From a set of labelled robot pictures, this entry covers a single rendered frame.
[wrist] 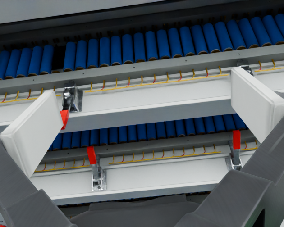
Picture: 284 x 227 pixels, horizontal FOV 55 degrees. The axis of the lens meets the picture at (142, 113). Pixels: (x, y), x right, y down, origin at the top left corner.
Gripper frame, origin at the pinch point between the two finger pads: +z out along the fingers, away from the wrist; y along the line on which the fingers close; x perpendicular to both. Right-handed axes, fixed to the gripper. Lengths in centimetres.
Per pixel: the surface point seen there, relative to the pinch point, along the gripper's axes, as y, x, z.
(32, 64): -19.5, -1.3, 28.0
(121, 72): -4.1, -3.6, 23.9
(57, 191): -20.9, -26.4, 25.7
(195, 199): 7, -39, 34
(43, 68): -17.3, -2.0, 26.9
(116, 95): -5.3, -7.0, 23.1
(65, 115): -11.8, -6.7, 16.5
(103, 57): -7.2, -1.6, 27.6
